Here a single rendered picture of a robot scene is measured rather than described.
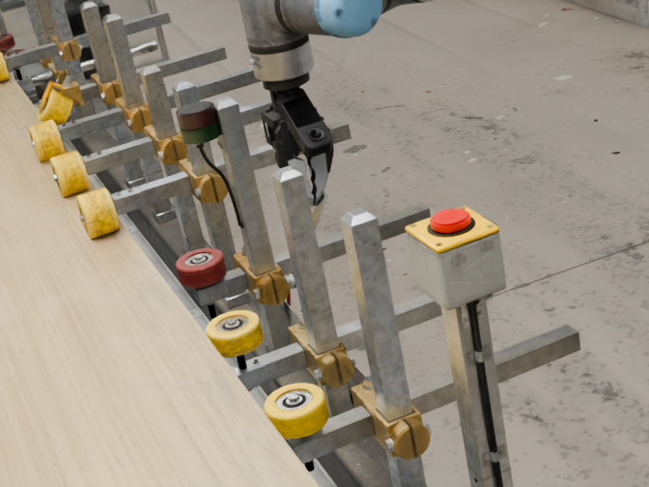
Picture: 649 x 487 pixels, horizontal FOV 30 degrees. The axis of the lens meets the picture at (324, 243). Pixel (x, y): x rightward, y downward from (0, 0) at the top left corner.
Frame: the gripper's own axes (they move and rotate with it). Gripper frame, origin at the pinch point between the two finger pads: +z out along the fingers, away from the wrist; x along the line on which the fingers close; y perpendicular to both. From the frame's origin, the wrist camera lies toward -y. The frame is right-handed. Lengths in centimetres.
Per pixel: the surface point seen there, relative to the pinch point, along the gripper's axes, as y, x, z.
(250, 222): 8.6, 8.5, 4.2
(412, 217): 12.8, -21.1, 15.1
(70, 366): -5.1, 43.0, 10.4
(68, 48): 156, 9, 6
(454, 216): -66, 8, -23
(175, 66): 113, -9, 6
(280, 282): 5.8, 6.6, 14.7
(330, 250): 12.8, -5.2, 15.8
